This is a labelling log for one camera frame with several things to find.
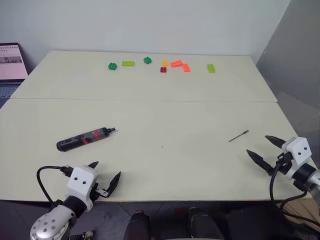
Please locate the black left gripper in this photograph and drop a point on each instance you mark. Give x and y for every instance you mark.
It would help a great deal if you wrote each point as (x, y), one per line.
(96, 191)

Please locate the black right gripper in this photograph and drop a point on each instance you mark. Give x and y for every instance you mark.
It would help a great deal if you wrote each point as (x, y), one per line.
(285, 162)

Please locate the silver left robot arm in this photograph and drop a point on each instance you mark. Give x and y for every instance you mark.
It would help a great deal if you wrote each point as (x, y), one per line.
(53, 218)

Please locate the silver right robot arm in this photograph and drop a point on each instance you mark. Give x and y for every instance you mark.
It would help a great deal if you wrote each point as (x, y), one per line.
(312, 178)

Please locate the thin metal screwdriver bit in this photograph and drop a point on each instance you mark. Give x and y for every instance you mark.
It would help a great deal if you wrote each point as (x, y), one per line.
(238, 136)

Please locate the grey red electric screwdriver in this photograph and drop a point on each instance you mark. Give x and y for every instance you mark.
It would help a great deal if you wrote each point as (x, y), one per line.
(77, 140)

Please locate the dark rounded shape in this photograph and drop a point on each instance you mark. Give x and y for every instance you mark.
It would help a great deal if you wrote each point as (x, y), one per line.
(203, 225)
(137, 226)

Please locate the brown wooden board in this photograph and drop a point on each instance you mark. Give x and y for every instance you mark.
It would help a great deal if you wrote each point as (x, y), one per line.
(306, 208)

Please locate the lime green toy brick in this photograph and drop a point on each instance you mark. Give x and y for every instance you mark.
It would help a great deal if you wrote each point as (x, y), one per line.
(211, 68)
(128, 63)

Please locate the dark green toy brick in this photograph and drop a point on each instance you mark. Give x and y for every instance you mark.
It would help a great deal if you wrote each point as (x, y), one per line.
(147, 60)
(112, 66)

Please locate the orange toy brick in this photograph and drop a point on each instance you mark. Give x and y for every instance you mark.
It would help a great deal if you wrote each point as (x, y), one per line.
(186, 67)
(176, 63)

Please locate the red toy brick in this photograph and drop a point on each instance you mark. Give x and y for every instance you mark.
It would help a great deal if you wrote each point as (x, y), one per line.
(163, 69)

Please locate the yellow toy brick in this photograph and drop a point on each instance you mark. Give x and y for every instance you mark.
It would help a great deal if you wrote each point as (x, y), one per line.
(165, 63)

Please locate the open laptop pink screen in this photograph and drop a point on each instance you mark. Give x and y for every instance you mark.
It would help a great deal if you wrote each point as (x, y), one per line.
(11, 62)

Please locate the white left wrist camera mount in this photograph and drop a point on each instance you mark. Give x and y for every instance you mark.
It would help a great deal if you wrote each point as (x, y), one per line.
(81, 183)

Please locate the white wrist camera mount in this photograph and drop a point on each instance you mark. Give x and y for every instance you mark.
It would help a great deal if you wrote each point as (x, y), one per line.
(81, 183)
(298, 152)

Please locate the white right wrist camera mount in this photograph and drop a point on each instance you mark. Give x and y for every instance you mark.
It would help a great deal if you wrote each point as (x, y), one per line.
(298, 152)

